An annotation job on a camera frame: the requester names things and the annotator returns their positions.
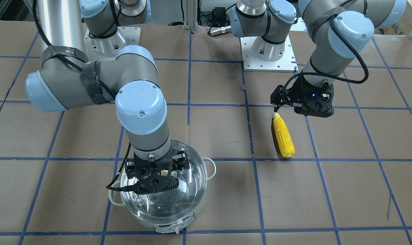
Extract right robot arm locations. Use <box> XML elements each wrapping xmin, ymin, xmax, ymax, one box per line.
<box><xmin>25</xmin><ymin>0</ymin><xmax>189</xmax><ymax>194</ymax></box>

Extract yellow corn cob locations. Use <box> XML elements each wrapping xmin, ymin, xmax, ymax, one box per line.
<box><xmin>272</xmin><ymin>113</ymin><xmax>295</xmax><ymax>158</ymax></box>

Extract white cooking pot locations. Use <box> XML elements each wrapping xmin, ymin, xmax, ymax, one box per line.
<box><xmin>108</xmin><ymin>157</ymin><xmax>216</xmax><ymax>234</ymax></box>

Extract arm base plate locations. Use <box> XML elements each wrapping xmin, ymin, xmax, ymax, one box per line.
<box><xmin>84</xmin><ymin>27</ymin><xmax>141</xmax><ymax>62</ymax></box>
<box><xmin>240</xmin><ymin>36</ymin><xmax>298</xmax><ymax>72</ymax></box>

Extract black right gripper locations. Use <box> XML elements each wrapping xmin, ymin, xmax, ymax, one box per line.
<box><xmin>119</xmin><ymin>149</ymin><xmax>189</xmax><ymax>195</ymax></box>

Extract glass pot lid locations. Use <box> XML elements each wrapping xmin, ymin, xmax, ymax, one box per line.
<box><xmin>116</xmin><ymin>140</ymin><xmax>208</xmax><ymax>233</ymax></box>

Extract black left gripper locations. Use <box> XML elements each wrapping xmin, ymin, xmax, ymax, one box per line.
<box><xmin>270</xmin><ymin>77</ymin><xmax>334</xmax><ymax>118</ymax></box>

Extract brown paper mat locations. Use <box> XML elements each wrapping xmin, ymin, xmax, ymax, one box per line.
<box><xmin>0</xmin><ymin>21</ymin><xmax>412</xmax><ymax>245</ymax></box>

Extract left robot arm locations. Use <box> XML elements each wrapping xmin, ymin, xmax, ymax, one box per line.
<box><xmin>229</xmin><ymin>0</ymin><xmax>407</xmax><ymax>118</ymax></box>

